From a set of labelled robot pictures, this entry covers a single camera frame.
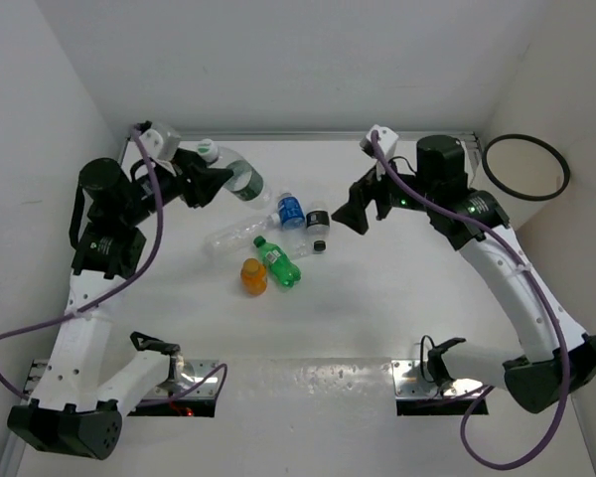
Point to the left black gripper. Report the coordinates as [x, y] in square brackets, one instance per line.
[203, 183]

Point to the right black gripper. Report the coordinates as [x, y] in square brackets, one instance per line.
[361, 192]

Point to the large green-label clear bottle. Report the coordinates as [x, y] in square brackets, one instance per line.
[246, 183]

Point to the blue-label plastic bottle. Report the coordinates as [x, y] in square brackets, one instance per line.
[290, 211]

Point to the clear plastic bottle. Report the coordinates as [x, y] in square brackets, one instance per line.
[239, 235]

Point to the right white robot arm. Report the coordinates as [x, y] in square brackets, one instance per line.
[558, 354]

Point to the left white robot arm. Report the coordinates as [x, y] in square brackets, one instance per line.
[70, 411]

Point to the white bin black rim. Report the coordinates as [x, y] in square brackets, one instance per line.
[523, 173]

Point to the black-label small bottle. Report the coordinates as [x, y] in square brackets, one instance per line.
[318, 225]

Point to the green plastic bottle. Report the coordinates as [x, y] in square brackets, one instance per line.
[284, 271]

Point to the orange juice bottle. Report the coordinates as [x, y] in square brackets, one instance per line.
[253, 276]

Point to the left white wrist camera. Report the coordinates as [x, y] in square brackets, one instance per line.
[160, 140]

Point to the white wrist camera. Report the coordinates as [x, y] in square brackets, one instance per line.
[160, 140]
[386, 139]

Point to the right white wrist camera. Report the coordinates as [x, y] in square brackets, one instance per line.
[386, 139]

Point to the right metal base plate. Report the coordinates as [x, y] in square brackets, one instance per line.
[409, 385]

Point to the metal base plate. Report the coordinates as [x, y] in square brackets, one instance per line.
[409, 385]
[194, 372]

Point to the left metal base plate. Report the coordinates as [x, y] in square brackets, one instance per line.
[194, 372]

